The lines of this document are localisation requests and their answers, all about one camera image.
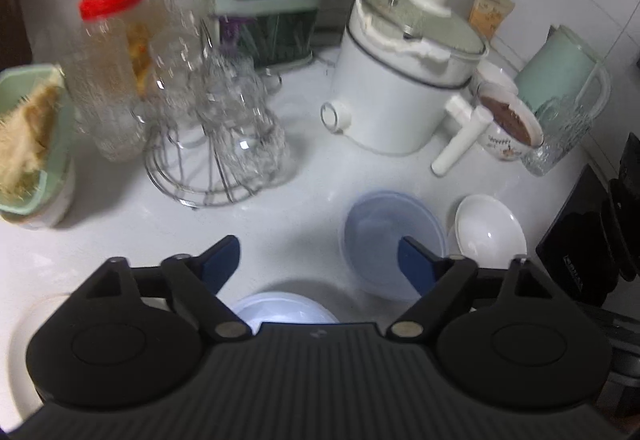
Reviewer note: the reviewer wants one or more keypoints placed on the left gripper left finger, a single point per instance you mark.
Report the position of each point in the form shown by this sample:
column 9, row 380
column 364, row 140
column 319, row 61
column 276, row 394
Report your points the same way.
column 195, row 283

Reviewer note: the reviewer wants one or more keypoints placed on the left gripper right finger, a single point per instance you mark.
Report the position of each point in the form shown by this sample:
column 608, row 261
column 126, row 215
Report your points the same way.
column 443, row 285

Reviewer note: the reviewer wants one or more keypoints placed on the white ceramic bowl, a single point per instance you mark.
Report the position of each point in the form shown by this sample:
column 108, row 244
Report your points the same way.
column 54, row 210
column 486, row 231

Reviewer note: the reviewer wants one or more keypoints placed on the white leaf pattern plate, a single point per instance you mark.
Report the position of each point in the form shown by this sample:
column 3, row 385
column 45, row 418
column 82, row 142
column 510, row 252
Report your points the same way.
column 23, row 392

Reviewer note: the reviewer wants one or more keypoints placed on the crystal glass cup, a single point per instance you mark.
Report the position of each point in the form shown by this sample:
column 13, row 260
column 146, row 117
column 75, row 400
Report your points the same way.
column 248, row 136

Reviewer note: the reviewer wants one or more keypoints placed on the white ceramic bowl under colander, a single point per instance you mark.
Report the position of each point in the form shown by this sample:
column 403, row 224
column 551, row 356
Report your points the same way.
column 54, row 210

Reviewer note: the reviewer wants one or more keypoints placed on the black induction cooktop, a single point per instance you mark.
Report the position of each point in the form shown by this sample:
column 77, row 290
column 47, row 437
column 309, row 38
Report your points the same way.
column 593, row 242

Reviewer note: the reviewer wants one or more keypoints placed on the white mug with brown contents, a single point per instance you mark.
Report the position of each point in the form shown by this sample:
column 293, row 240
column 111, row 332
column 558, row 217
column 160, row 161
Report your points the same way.
column 515, row 130

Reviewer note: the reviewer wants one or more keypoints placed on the green colander basket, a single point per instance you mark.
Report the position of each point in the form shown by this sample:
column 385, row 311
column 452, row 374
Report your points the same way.
column 16, row 83

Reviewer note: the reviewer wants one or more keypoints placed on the textured glass tumbler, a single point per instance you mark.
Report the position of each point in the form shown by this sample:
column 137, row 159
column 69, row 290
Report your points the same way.
column 564, row 123

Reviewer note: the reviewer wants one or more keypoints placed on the white electric cooking pot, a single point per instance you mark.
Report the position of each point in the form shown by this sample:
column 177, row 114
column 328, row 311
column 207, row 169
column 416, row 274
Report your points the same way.
column 402, row 68

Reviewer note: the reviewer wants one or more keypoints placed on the red lid plastic jar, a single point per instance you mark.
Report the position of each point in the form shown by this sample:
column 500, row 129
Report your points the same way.
column 114, row 37

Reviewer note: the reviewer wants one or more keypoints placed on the enoki mushroom bundle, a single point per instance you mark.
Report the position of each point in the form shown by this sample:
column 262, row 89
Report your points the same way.
column 26, row 134

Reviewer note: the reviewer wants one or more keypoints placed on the textured glass pitcher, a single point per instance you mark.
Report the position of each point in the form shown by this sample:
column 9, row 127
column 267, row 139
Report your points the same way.
column 121, row 134

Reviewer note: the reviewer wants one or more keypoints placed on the mint green kettle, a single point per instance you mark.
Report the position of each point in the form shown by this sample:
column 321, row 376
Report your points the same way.
column 564, row 81

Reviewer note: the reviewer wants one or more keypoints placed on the yellow snack packet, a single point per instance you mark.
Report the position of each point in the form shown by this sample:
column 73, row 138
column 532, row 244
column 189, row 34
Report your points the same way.
column 486, row 16

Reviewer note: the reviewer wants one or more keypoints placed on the green utensil holder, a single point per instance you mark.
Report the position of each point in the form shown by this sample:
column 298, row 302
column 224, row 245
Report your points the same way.
column 274, row 33

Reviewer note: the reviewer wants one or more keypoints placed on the wire cup holder stand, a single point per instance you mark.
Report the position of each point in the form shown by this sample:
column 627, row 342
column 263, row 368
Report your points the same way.
column 181, row 157

